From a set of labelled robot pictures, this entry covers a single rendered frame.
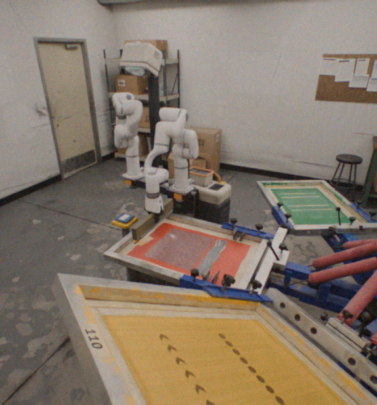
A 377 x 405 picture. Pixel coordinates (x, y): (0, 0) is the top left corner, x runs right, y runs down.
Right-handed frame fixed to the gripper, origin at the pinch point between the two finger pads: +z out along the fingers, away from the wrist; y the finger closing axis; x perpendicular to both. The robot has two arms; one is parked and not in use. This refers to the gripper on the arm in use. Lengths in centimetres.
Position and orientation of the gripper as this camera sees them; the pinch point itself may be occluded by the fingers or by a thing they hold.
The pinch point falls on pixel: (154, 218)
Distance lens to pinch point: 184.6
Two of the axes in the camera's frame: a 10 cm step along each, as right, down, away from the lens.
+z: 0.0, 8.9, 4.5
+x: -4.5, 4.0, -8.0
